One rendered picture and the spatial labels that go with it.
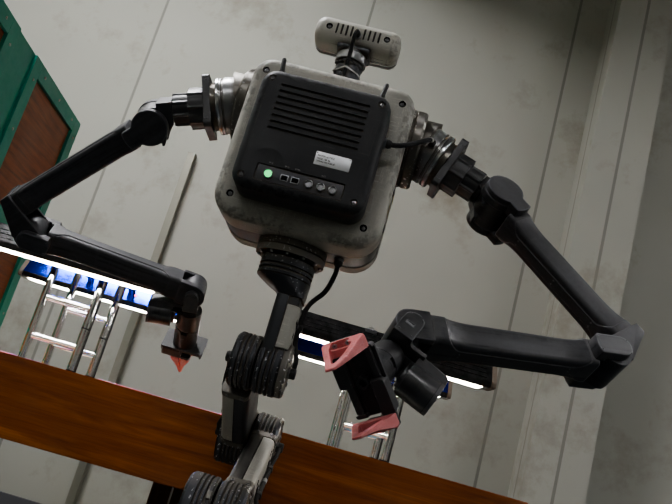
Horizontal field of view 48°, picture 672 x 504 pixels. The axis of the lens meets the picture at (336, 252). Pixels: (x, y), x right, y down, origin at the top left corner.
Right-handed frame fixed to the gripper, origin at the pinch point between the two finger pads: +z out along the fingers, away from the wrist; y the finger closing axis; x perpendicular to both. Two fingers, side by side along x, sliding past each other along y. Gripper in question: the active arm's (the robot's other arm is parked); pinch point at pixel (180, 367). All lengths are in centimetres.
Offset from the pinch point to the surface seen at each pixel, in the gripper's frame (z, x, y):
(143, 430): 2.2, 20.1, 2.0
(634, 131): 1, -257, -166
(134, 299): 41, -65, 34
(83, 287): 42, -64, 52
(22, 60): -19, -100, 92
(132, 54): 49, -279, 116
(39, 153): 26, -114, 93
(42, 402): 2.3, 20.3, 26.2
